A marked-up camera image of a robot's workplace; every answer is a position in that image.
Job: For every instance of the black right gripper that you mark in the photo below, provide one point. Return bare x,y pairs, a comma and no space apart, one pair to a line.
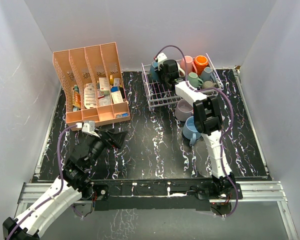
160,71

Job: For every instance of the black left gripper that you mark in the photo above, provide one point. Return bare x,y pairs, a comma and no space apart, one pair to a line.
116,139

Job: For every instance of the cream speckled mug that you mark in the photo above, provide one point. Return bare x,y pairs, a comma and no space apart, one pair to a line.
181,72

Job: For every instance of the white mug blue handle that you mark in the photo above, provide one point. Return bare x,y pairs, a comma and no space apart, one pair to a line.
154,72

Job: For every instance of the pink mug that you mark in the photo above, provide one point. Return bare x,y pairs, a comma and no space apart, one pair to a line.
188,65

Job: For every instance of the teal green cup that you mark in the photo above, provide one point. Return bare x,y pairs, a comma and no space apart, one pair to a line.
194,80

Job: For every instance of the orange mug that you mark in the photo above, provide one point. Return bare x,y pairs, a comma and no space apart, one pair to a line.
201,62

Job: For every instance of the grey-blue printed mug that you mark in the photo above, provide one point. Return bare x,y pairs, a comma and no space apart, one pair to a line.
207,74

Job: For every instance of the olive grey small cup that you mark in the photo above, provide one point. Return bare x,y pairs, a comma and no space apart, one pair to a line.
208,84

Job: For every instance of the light blue mug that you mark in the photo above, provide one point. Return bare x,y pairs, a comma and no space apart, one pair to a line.
190,132

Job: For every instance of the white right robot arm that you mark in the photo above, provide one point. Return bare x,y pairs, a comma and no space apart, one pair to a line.
207,120

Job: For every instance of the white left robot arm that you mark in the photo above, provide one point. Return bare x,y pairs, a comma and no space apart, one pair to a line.
72,184

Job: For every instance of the blue capped small bottle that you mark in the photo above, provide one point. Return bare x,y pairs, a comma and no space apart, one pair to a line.
121,115

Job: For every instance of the lavender wide mug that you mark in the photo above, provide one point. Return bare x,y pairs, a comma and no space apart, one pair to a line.
183,110

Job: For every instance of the white blister pack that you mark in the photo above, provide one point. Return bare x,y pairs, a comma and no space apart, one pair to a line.
89,96

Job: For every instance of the blue round container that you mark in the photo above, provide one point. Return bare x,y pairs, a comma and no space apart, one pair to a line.
115,89

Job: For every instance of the orange medicine box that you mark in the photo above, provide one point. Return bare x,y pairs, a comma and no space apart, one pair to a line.
76,100

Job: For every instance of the peach plastic file organizer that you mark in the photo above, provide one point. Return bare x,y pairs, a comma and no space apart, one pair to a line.
80,66

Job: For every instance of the white red medicine box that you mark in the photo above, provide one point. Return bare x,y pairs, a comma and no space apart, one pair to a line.
104,84

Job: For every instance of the yellow small box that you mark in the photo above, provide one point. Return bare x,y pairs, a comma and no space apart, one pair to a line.
111,80

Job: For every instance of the white wire dish rack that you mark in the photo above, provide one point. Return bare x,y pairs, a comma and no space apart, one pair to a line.
159,95

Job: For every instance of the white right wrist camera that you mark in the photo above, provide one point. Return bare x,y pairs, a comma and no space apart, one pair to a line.
160,58

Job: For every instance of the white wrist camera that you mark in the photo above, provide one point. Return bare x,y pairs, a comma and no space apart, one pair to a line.
160,58
88,127

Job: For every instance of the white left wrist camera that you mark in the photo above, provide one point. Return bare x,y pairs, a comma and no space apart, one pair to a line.
88,127

